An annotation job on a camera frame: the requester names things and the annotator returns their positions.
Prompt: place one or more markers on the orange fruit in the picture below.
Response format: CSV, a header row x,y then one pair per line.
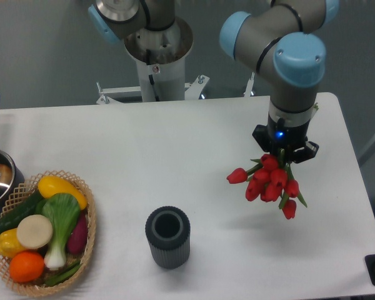
x,y
26,266

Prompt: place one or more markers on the dark green cucumber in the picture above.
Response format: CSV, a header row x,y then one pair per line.
x,y
24,209

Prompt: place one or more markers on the dark grey ribbed vase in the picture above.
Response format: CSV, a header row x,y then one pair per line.
x,y
168,231

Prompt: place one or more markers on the beige round slice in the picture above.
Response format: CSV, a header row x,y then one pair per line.
x,y
34,231

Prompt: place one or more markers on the green bok choy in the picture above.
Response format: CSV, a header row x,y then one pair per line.
x,y
63,211

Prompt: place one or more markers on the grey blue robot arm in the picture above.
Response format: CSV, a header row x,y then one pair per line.
x,y
278,46

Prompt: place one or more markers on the yellow bell pepper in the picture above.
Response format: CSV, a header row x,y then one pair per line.
x,y
9,244

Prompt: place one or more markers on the green bean pods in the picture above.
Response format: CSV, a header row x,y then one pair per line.
x,y
64,275

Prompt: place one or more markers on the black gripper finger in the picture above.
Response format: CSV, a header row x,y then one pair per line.
x,y
261,136
305,152

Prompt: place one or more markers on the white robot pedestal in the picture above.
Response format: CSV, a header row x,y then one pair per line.
x,y
160,63

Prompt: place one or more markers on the yellow squash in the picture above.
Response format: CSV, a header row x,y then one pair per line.
x,y
48,186

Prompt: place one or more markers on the purple sweet potato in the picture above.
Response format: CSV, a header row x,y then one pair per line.
x,y
78,238

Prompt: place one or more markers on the red tulip bouquet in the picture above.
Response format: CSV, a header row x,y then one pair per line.
x,y
271,179

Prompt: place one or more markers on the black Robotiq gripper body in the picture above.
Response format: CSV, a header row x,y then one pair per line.
x,y
288,131

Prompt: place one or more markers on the woven wicker basket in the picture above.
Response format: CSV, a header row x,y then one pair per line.
x,y
37,288

